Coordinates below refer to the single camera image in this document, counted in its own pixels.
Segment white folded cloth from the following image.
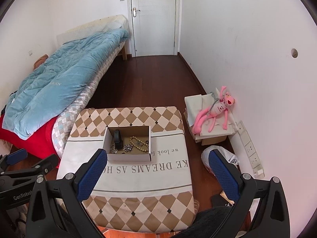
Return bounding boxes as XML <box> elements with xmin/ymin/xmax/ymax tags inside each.
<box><xmin>184</xmin><ymin>90</ymin><xmax>238</xmax><ymax>145</ymax></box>

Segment checkered mattress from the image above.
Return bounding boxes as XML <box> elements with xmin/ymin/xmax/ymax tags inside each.
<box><xmin>51</xmin><ymin>14</ymin><xmax>130</xmax><ymax>159</ymax></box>

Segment black fitness band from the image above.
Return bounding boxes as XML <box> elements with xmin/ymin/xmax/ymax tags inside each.
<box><xmin>113</xmin><ymin>130</ymin><xmax>123</xmax><ymax>150</ymax></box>

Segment light blue quilt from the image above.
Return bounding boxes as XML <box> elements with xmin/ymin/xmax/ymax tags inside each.
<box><xmin>2</xmin><ymin>29</ymin><xmax>129</xmax><ymax>140</ymax></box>

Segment white plastic shopping bag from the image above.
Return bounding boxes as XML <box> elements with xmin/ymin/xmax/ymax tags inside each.
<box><xmin>201</xmin><ymin>145</ymin><xmax>240</xmax><ymax>173</ymax></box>

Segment white door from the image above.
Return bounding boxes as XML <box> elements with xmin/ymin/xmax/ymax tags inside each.
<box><xmin>127</xmin><ymin>0</ymin><xmax>182</xmax><ymax>57</ymax></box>

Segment wooden bead bracelet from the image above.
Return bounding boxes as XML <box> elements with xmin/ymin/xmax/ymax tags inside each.
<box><xmin>129</xmin><ymin>135</ymin><xmax>150</xmax><ymax>153</ymax></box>

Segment wall socket strip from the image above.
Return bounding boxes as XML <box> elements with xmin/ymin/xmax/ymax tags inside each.
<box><xmin>237</xmin><ymin>121</ymin><xmax>265</xmax><ymax>178</ymax></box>

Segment pink panther plush toy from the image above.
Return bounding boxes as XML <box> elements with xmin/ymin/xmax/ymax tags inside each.
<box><xmin>192</xmin><ymin>86</ymin><xmax>235</xmax><ymax>134</ymax></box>

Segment brown pillow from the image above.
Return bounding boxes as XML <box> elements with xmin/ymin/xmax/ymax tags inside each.
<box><xmin>33</xmin><ymin>54</ymin><xmax>48</xmax><ymax>70</ymax></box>

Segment white cardboard box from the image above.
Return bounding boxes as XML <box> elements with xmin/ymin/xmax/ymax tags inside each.
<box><xmin>103</xmin><ymin>126</ymin><xmax>152</xmax><ymax>162</ymax></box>

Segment brown cardboard box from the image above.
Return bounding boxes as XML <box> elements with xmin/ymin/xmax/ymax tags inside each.
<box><xmin>183</xmin><ymin>108</ymin><xmax>227</xmax><ymax>146</ymax></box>

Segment red bed sheet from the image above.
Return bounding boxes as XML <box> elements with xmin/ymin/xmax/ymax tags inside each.
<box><xmin>1</xmin><ymin>115</ymin><xmax>60</xmax><ymax>166</ymax></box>

